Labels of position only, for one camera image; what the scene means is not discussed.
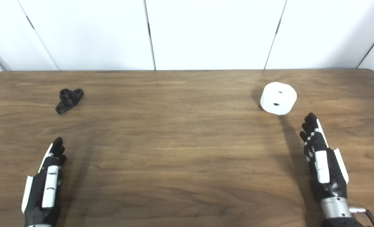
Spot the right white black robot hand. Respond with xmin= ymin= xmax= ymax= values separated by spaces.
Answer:
xmin=300 ymin=113 xmax=349 ymax=201

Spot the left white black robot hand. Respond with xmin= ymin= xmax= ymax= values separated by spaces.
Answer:
xmin=21 ymin=137 xmax=67 ymax=227

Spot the black flanged holder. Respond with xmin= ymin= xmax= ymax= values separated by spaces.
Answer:
xmin=55 ymin=88 xmax=84 ymax=114

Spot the round white cylinder piece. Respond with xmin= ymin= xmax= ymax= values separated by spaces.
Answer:
xmin=260 ymin=82 xmax=298 ymax=115

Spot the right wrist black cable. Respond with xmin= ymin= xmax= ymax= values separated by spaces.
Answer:
xmin=349 ymin=207 xmax=374 ymax=227

